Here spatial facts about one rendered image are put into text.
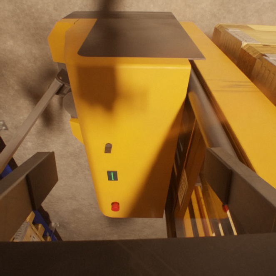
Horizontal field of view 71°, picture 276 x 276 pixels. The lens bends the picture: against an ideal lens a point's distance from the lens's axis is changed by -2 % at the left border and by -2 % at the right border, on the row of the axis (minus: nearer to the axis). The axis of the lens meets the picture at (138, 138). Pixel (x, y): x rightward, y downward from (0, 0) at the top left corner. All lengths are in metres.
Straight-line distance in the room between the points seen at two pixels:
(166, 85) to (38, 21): 1.14
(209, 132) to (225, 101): 0.12
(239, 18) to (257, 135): 1.17
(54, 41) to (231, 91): 0.89
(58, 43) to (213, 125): 0.92
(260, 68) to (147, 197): 0.65
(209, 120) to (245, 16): 1.16
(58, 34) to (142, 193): 0.86
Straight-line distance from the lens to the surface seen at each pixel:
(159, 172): 0.79
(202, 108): 0.48
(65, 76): 1.20
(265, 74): 0.67
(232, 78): 0.65
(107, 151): 0.67
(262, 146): 0.41
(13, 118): 2.03
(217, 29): 1.09
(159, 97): 0.57
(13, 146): 0.80
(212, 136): 0.41
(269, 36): 0.99
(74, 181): 2.45
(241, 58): 0.82
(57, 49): 1.18
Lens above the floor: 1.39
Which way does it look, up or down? 49 degrees down
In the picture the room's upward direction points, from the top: 179 degrees counter-clockwise
